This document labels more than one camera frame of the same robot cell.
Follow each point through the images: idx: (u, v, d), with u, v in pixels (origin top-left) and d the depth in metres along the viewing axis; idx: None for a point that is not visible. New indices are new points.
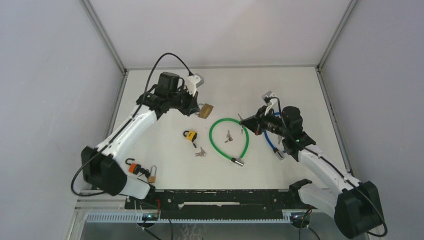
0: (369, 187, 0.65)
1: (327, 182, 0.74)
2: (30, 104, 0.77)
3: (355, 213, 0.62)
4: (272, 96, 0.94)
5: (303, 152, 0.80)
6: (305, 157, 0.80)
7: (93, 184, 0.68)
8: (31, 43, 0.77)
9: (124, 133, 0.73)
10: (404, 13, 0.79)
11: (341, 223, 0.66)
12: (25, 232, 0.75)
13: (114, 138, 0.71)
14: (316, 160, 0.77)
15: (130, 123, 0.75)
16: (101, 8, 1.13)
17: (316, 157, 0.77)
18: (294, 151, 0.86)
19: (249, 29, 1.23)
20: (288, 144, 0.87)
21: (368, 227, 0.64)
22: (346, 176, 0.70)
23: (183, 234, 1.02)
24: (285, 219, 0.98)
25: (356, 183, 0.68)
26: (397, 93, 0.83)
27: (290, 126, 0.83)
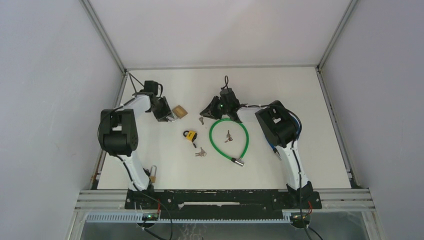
0: (278, 102, 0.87)
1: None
2: (30, 104, 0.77)
3: (269, 120, 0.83)
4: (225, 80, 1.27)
5: (239, 111, 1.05)
6: (239, 113, 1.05)
7: (111, 142, 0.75)
8: (31, 43, 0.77)
9: (134, 102, 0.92)
10: (405, 14, 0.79)
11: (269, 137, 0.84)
12: (24, 232, 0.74)
13: (128, 104, 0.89)
14: (245, 110, 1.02)
15: (137, 98, 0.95)
16: (101, 8, 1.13)
17: (244, 107, 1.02)
18: (237, 118, 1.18)
19: (249, 29, 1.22)
20: (231, 114, 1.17)
21: (289, 131, 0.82)
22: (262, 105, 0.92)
23: (183, 234, 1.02)
24: (285, 219, 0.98)
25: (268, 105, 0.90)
26: (397, 93, 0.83)
27: (227, 99, 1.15)
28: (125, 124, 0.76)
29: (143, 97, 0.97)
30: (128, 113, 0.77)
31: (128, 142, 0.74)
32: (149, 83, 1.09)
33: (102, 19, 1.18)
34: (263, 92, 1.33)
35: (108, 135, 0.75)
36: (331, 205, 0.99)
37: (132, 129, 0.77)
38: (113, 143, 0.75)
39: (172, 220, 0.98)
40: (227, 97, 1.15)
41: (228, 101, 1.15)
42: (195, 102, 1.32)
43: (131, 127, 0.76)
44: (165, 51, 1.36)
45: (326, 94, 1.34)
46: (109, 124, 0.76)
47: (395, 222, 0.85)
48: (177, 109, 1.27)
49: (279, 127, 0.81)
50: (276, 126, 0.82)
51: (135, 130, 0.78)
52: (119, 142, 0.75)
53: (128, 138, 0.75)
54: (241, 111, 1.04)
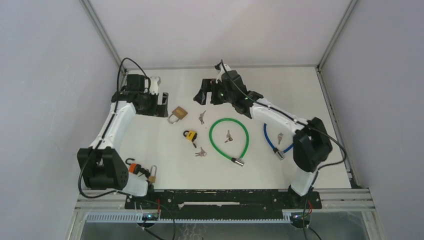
0: (318, 123, 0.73)
1: (280, 128, 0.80)
2: (31, 104, 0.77)
3: (309, 146, 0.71)
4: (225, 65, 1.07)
5: (255, 108, 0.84)
6: (256, 112, 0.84)
7: (98, 182, 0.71)
8: (31, 44, 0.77)
9: (114, 126, 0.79)
10: (405, 14, 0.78)
11: (300, 159, 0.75)
12: (24, 232, 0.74)
13: (106, 133, 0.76)
14: (266, 112, 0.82)
15: (118, 115, 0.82)
16: (101, 9, 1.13)
17: (266, 108, 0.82)
18: (246, 109, 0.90)
19: (249, 29, 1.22)
20: (239, 104, 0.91)
21: (322, 157, 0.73)
22: (296, 118, 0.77)
23: (183, 234, 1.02)
24: (285, 219, 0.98)
25: (305, 121, 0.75)
26: (397, 93, 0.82)
27: (233, 87, 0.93)
28: (108, 166, 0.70)
29: (125, 110, 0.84)
30: (108, 155, 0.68)
31: (116, 183, 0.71)
32: (134, 77, 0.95)
33: (102, 18, 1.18)
34: (263, 92, 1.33)
35: (93, 176, 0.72)
36: (330, 205, 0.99)
37: (117, 170, 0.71)
38: (100, 184, 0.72)
39: (173, 220, 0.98)
40: (232, 82, 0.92)
41: (232, 86, 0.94)
42: (195, 102, 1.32)
43: (115, 169, 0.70)
44: (164, 51, 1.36)
45: (326, 94, 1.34)
46: (90, 165, 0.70)
47: (395, 221, 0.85)
48: (177, 111, 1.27)
49: (314, 154, 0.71)
50: (313, 152, 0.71)
51: (121, 167, 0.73)
52: (106, 182, 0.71)
53: (115, 179, 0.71)
54: (260, 112, 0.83)
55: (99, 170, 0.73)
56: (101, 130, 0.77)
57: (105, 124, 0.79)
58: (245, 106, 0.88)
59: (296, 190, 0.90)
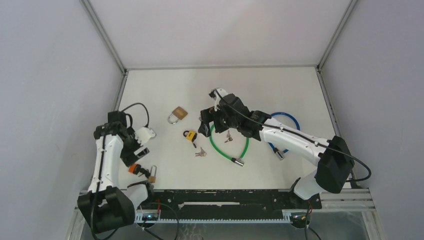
0: (340, 142, 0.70)
1: (298, 151, 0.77)
2: (31, 104, 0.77)
3: (336, 170, 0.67)
4: (219, 89, 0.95)
5: (264, 130, 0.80)
6: (269, 135, 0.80)
7: (105, 224, 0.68)
8: (31, 43, 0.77)
9: (108, 161, 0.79)
10: (405, 14, 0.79)
11: (326, 185, 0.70)
12: (24, 232, 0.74)
13: (101, 173, 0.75)
14: (280, 134, 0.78)
15: (107, 150, 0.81)
16: (101, 8, 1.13)
17: (279, 130, 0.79)
18: (255, 132, 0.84)
19: (249, 29, 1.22)
20: (246, 128, 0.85)
21: (345, 176, 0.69)
22: (316, 140, 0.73)
23: (183, 234, 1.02)
24: (285, 219, 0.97)
25: (326, 142, 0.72)
26: (397, 93, 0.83)
27: (235, 112, 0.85)
28: (114, 205, 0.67)
29: (115, 143, 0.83)
30: (112, 194, 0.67)
31: (125, 219, 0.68)
32: (115, 114, 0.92)
33: (102, 18, 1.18)
34: (263, 92, 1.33)
35: (99, 220, 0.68)
36: (330, 205, 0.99)
37: (124, 206, 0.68)
38: (109, 224, 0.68)
39: (178, 220, 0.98)
40: (233, 108, 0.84)
41: (233, 111, 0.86)
42: (195, 102, 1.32)
43: (121, 206, 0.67)
44: (164, 51, 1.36)
45: (326, 95, 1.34)
46: (95, 211, 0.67)
47: (395, 222, 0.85)
48: (177, 110, 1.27)
49: (341, 175, 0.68)
50: (339, 174, 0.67)
51: (127, 201, 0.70)
52: (114, 222, 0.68)
53: (124, 216, 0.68)
54: (272, 134, 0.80)
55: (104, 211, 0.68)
56: (95, 171, 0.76)
57: (97, 165, 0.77)
58: (255, 130, 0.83)
59: (299, 194, 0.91)
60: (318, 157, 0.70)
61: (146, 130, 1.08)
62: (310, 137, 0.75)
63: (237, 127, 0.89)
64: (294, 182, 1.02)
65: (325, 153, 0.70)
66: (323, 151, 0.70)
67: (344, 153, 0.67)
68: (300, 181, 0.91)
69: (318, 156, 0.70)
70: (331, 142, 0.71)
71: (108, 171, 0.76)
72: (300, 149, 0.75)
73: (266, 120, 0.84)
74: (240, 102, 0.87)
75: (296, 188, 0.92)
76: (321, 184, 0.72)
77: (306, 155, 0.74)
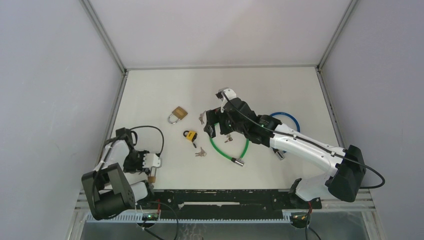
0: (355, 152, 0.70)
1: (313, 160, 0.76)
2: (31, 104, 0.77)
3: (352, 181, 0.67)
4: (226, 89, 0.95)
5: (276, 137, 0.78)
6: (281, 142, 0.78)
7: (105, 207, 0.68)
8: (32, 44, 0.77)
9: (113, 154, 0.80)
10: (405, 14, 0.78)
11: (341, 196, 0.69)
12: (24, 231, 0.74)
13: (107, 158, 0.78)
14: (293, 142, 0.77)
15: (114, 147, 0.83)
16: (101, 8, 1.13)
17: (292, 138, 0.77)
18: (264, 138, 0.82)
19: (249, 29, 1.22)
20: (254, 134, 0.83)
21: (358, 186, 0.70)
22: (333, 150, 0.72)
23: (183, 234, 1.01)
24: (285, 219, 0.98)
25: (342, 152, 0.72)
26: (397, 93, 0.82)
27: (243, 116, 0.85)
28: (115, 182, 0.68)
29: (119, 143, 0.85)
30: (114, 171, 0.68)
31: (124, 201, 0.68)
32: (122, 129, 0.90)
33: (102, 18, 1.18)
34: (263, 92, 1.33)
35: (99, 203, 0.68)
36: (330, 205, 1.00)
37: (124, 184, 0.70)
38: (108, 208, 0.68)
39: (178, 220, 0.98)
40: (240, 112, 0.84)
41: (240, 117, 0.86)
42: (195, 102, 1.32)
43: (122, 182, 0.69)
44: (164, 51, 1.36)
45: (326, 94, 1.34)
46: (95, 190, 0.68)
47: (396, 221, 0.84)
48: (177, 110, 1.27)
49: (356, 185, 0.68)
50: (354, 185, 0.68)
51: (128, 184, 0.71)
52: (113, 204, 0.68)
53: (124, 196, 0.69)
54: (285, 142, 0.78)
55: (106, 194, 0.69)
56: (103, 156, 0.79)
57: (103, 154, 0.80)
58: (263, 135, 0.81)
59: (301, 196, 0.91)
60: (336, 168, 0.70)
61: (154, 158, 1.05)
62: (327, 147, 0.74)
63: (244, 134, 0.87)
64: (294, 182, 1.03)
65: (343, 164, 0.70)
66: (340, 162, 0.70)
67: (360, 162, 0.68)
68: (303, 180, 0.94)
69: (336, 167, 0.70)
70: (347, 151, 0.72)
71: (112, 157, 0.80)
72: (315, 158, 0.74)
73: (276, 125, 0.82)
74: (247, 107, 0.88)
75: (298, 189, 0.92)
76: (335, 196, 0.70)
77: (324, 166, 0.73)
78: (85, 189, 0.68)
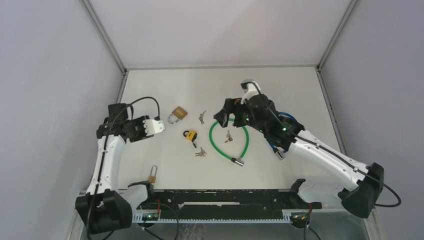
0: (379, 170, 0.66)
1: (331, 172, 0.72)
2: (31, 103, 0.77)
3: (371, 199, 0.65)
4: (249, 82, 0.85)
5: (297, 143, 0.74)
6: (302, 149, 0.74)
7: (103, 228, 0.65)
8: (32, 44, 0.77)
9: (107, 165, 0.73)
10: (404, 14, 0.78)
11: (353, 210, 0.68)
12: (24, 231, 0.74)
13: (101, 175, 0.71)
14: (315, 151, 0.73)
15: (108, 151, 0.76)
16: (101, 8, 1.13)
17: (314, 146, 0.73)
18: (284, 141, 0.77)
19: (249, 29, 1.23)
20: (276, 136, 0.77)
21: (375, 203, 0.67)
22: (356, 165, 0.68)
23: (183, 234, 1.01)
24: (285, 219, 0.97)
25: (365, 169, 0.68)
26: (397, 93, 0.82)
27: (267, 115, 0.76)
28: (112, 207, 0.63)
29: (114, 146, 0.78)
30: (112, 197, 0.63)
31: (123, 223, 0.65)
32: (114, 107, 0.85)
33: (102, 19, 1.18)
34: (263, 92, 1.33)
35: (95, 224, 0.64)
36: (330, 205, 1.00)
37: (123, 207, 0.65)
38: (106, 228, 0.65)
39: (179, 220, 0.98)
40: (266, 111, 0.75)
41: (264, 115, 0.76)
42: (195, 102, 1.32)
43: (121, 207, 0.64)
44: (164, 51, 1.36)
45: (326, 94, 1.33)
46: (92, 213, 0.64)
47: (395, 220, 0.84)
48: (177, 110, 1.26)
49: (373, 202, 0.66)
50: (372, 202, 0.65)
51: (126, 206, 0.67)
52: (111, 226, 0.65)
53: (123, 219, 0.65)
54: (306, 149, 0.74)
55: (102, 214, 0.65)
56: (98, 167, 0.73)
57: (97, 165, 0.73)
58: (284, 139, 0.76)
59: (303, 196, 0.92)
60: (357, 184, 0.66)
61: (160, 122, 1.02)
62: (349, 161, 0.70)
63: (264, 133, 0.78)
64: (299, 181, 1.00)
65: (364, 181, 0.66)
66: (362, 179, 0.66)
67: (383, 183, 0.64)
68: (309, 183, 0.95)
69: (357, 184, 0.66)
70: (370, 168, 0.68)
71: (108, 173, 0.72)
72: (335, 170, 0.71)
73: (298, 131, 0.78)
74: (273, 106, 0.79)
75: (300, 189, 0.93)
76: (346, 208, 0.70)
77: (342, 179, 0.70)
78: (80, 211, 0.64)
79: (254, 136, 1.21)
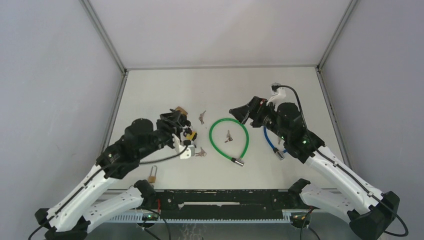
0: (394, 199, 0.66)
1: (344, 191, 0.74)
2: (31, 103, 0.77)
3: (380, 225, 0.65)
4: (281, 88, 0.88)
5: (317, 158, 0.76)
6: (319, 166, 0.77)
7: None
8: (31, 43, 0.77)
9: (74, 202, 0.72)
10: (405, 13, 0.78)
11: (359, 230, 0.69)
12: (24, 231, 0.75)
13: (64, 208, 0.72)
14: (332, 169, 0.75)
15: (85, 187, 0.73)
16: (101, 8, 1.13)
17: (332, 165, 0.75)
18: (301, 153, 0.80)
19: (249, 29, 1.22)
20: (294, 146, 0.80)
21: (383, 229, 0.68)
22: (371, 191, 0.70)
23: (183, 234, 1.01)
24: (285, 219, 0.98)
25: (379, 195, 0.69)
26: (397, 93, 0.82)
27: (293, 126, 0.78)
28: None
29: (92, 187, 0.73)
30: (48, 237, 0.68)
31: None
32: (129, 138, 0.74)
33: (102, 18, 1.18)
34: (263, 92, 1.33)
35: None
36: None
37: None
38: None
39: (164, 220, 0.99)
40: (294, 123, 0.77)
41: (290, 126, 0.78)
42: (195, 102, 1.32)
43: None
44: (164, 51, 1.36)
45: (326, 94, 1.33)
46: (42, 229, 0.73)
47: (395, 220, 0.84)
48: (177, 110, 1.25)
49: (381, 229, 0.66)
50: (380, 228, 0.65)
51: None
52: None
53: None
54: (322, 166, 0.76)
55: None
56: (71, 194, 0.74)
57: (72, 193, 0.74)
58: (304, 152, 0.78)
59: (305, 199, 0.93)
60: (368, 208, 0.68)
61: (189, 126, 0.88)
62: (365, 185, 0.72)
63: (284, 141, 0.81)
64: (299, 182, 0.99)
65: (376, 207, 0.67)
66: (375, 204, 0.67)
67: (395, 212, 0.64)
68: (313, 189, 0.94)
69: (369, 208, 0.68)
70: (385, 196, 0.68)
71: (68, 211, 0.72)
72: (348, 191, 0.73)
73: (318, 146, 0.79)
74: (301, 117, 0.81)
75: (300, 192, 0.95)
76: (351, 227, 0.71)
77: (354, 201, 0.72)
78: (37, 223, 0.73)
79: (254, 135, 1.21)
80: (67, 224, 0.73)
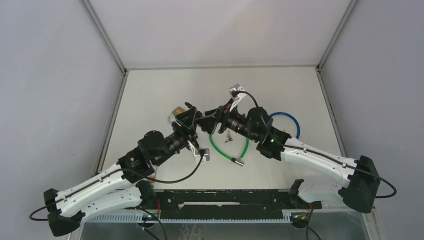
0: (367, 162, 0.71)
1: (323, 172, 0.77)
2: (31, 103, 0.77)
3: (366, 191, 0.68)
4: (241, 91, 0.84)
5: (286, 151, 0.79)
6: (292, 157, 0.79)
7: None
8: (31, 43, 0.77)
9: (85, 191, 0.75)
10: (404, 13, 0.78)
11: (354, 204, 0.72)
12: (24, 231, 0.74)
13: (74, 194, 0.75)
14: (304, 155, 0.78)
15: (100, 182, 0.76)
16: (101, 9, 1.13)
17: (302, 151, 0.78)
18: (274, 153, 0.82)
19: (249, 29, 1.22)
20: (267, 148, 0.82)
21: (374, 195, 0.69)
22: (344, 161, 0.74)
23: (183, 234, 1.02)
24: (285, 219, 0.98)
25: (353, 163, 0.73)
26: (397, 93, 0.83)
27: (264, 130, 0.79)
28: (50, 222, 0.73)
29: (105, 184, 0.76)
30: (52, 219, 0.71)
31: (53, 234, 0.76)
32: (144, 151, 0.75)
33: (102, 18, 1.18)
34: (263, 92, 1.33)
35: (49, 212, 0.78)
36: (330, 204, 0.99)
37: (55, 227, 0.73)
38: None
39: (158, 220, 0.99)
40: (267, 128, 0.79)
41: (262, 130, 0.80)
42: (195, 103, 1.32)
43: (53, 226, 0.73)
44: (164, 51, 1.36)
45: (326, 94, 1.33)
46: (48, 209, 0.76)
47: (395, 220, 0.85)
48: (177, 110, 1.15)
49: (371, 196, 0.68)
50: (369, 195, 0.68)
51: (63, 228, 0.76)
52: None
53: (54, 232, 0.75)
54: (295, 155, 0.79)
55: None
56: (86, 183, 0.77)
57: (87, 182, 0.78)
58: (275, 150, 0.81)
59: (304, 196, 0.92)
60: (348, 179, 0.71)
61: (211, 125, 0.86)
62: (337, 158, 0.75)
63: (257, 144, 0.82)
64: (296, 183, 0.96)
65: (354, 174, 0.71)
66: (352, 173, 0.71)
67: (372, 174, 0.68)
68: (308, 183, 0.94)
69: (348, 178, 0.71)
70: (359, 162, 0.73)
71: (78, 198, 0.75)
72: (325, 169, 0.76)
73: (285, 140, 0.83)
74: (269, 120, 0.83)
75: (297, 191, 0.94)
76: (347, 204, 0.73)
77: (335, 178, 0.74)
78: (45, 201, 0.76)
79: None
80: (70, 211, 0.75)
